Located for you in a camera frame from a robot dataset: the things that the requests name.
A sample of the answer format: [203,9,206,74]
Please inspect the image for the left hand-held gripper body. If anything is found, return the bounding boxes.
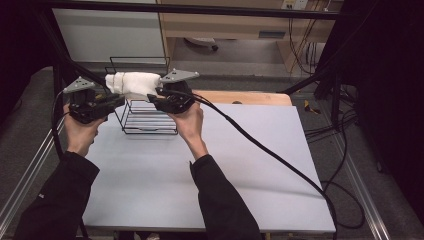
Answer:
[62,76,110,125]

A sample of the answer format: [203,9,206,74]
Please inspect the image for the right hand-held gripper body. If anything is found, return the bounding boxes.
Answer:
[155,68,201,115]

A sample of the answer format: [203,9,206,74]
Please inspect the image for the black wire rack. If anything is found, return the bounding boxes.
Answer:
[104,56,181,136]

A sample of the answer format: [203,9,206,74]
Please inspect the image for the white towel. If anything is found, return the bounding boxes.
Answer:
[104,71,164,102]

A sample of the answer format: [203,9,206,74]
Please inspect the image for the person's left hand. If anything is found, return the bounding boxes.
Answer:
[62,103,107,158]

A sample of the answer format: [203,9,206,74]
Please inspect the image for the person's right hand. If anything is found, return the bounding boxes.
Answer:
[167,101,205,145]

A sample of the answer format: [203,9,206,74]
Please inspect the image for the chair base with wheel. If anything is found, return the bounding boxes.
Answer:
[183,36,220,52]

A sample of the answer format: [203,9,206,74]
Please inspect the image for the white panel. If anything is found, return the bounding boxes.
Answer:
[50,0,167,64]

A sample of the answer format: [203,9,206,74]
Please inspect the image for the wooden table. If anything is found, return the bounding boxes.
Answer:
[191,89,294,107]

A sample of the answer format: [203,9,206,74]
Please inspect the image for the black metal crossbar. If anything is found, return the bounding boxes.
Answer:
[34,0,359,21]

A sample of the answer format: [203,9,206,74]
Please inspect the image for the white table cover sheet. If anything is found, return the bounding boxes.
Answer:
[81,99,337,234]

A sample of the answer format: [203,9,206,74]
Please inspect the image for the dark curtain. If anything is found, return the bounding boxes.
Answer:
[321,0,424,228]
[0,0,54,128]

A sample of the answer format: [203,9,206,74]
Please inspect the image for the wooden desk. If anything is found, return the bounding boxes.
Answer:
[155,0,344,74]

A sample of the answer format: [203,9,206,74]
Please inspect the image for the black metal frame strut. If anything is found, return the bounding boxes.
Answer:
[34,8,116,125]
[281,61,348,133]

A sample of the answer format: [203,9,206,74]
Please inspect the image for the aluminium floor rail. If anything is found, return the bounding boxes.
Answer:
[328,131,393,240]
[0,116,68,228]

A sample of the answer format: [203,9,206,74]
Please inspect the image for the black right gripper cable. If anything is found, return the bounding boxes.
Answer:
[156,87,366,240]

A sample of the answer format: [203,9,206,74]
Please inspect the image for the hanging desk cables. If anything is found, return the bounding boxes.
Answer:
[287,16,329,75]

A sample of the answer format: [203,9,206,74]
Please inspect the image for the white wall socket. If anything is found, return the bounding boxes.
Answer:
[281,0,309,11]

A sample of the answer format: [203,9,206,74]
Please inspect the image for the bundle of black floor cables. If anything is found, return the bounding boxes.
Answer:
[303,84,359,143]

